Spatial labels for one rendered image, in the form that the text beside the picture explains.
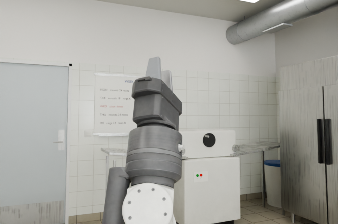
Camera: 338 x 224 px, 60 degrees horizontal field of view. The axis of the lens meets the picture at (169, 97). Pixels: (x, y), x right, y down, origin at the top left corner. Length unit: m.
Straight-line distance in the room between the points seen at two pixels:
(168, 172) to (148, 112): 0.10
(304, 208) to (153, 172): 3.73
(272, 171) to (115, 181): 4.53
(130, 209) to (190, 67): 4.30
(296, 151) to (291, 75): 0.97
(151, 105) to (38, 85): 3.68
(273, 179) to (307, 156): 1.14
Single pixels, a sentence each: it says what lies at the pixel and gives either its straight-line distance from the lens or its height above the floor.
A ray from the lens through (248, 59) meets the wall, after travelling 5.29.
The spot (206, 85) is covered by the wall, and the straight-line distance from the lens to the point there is 4.75.
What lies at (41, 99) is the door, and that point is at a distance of 4.10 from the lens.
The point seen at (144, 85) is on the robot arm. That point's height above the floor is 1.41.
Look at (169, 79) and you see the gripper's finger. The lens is 0.55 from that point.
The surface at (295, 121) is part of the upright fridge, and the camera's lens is 4.03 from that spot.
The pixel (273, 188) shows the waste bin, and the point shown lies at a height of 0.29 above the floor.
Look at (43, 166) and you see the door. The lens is 4.14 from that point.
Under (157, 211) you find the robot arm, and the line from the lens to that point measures 0.40.
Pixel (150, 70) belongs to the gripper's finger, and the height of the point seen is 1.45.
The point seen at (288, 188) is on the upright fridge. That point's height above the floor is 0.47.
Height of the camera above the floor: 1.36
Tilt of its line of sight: 4 degrees up
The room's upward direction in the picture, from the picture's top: straight up
